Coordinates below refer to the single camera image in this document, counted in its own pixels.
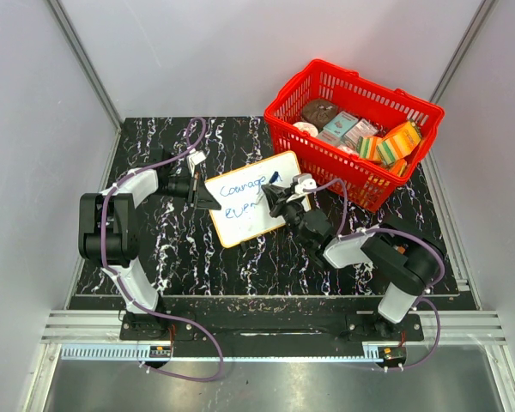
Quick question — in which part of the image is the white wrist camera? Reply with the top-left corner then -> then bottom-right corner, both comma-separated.
288,173 -> 317,202
186,148 -> 206,174

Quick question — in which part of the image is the orange sponge pack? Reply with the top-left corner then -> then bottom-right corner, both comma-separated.
382,120 -> 422,157

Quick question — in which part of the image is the blue capped whiteboard marker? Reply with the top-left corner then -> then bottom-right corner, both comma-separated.
255,171 -> 282,204

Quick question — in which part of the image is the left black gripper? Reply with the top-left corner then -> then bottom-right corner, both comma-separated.
154,172 -> 221,211

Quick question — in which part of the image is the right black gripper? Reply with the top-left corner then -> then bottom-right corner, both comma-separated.
264,184 -> 309,248

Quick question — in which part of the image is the red plastic shopping basket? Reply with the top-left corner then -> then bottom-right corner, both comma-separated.
264,59 -> 445,212

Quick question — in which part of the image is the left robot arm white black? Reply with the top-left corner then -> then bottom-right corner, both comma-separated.
78,148 -> 221,340

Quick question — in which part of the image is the purple cable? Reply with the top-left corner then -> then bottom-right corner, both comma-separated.
302,178 -> 447,373
100,116 -> 224,383

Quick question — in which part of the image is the yellow green sponge pack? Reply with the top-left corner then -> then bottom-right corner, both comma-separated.
356,136 -> 390,166

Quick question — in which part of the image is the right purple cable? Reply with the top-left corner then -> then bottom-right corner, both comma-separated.
302,178 -> 447,373

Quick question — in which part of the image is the pink white carton box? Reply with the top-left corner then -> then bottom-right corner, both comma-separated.
342,119 -> 378,147

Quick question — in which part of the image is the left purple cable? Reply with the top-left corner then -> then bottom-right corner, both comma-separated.
100,116 -> 224,383

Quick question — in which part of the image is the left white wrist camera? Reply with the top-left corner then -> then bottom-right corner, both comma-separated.
186,148 -> 206,174

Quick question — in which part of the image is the aluminium frame rail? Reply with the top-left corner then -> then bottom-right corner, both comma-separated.
41,311 -> 506,362

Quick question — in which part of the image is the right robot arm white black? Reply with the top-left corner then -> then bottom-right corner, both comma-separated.
262,182 -> 446,341

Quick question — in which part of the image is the teal small carton box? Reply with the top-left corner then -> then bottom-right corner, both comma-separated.
324,111 -> 359,137

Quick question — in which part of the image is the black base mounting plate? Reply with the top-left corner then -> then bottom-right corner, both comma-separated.
111,294 -> 426,344

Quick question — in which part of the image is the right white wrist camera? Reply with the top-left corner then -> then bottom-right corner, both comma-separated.
288,173 -> 317,202

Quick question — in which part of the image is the brown chocolate muffin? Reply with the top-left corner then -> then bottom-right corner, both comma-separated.
300,99 -> 338,128

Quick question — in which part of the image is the yellow framed whiteboard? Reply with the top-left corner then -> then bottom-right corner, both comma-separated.
205,150 -> 300,248

